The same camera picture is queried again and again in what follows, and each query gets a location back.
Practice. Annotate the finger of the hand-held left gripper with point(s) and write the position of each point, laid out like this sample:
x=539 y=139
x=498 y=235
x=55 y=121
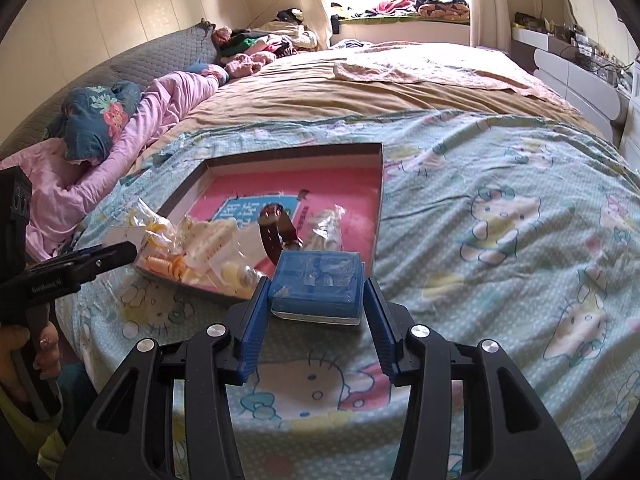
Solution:
x=100 y=249
x=107 y=264

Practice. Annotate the tan blanket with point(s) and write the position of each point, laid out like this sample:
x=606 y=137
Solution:
x=325 y=95

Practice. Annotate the person's left forearm green sleeve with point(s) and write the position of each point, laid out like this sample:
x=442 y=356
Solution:
x=20 y=440

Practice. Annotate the blue box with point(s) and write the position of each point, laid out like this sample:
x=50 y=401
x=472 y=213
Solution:
x=320 y=280

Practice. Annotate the person's left hand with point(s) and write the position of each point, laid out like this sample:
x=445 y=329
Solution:
x=47 y=355

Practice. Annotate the pink quilt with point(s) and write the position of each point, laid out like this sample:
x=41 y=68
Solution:
x=65 y=195

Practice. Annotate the white hair claw clip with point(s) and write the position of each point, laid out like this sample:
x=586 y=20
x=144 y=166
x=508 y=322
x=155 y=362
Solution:
x=217 y=242

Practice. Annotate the clothes on windowsill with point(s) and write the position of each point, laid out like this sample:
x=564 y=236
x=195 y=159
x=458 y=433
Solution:
x=440 y=9

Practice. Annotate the blue floral pillow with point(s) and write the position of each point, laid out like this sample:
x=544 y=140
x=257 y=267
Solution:
x=90 y=125

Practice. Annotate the dark teal clothing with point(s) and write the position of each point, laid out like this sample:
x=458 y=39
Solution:
x=77 y=385

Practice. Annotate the grey quilted headboard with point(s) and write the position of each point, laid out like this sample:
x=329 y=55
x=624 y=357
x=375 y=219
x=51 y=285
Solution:
x=150 y=55

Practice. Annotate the peach cloth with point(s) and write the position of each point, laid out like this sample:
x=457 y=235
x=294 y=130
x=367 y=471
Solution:
x=450 y=72

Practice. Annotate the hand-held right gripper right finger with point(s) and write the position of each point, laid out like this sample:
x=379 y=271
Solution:
x=382 y=325

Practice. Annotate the pink book with blue label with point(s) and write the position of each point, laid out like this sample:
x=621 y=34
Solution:
x=340 y=185

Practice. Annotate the dresser top clutter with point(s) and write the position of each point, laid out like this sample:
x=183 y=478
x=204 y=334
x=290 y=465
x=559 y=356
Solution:
x=590 y=55

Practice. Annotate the cream curtain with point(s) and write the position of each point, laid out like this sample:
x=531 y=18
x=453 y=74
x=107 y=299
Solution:
x=487 y=0
x=315 y=0

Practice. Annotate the clear plastic jewelry bag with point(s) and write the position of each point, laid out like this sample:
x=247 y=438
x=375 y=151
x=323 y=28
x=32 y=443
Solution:
x=325 y=225

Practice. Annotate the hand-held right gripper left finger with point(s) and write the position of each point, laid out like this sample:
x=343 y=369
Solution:
x=252 y=320

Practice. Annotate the cartoon cat bedsheet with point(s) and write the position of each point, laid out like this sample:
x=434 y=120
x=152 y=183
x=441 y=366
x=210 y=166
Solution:
x=500 y=285

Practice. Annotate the pearl hair ornament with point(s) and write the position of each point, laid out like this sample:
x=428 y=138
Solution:
x=245 y=275

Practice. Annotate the shallow cardboard tray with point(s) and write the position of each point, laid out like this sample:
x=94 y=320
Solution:
x=300 y=156

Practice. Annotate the pile of clothes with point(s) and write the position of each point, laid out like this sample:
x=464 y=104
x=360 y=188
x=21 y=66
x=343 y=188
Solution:
x=260 y=45

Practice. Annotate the white dresser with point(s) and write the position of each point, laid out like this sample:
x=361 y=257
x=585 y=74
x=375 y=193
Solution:
x=565 y=80

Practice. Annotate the cloud-shaped mirror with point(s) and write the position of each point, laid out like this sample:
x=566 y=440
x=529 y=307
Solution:
x=560 y=7

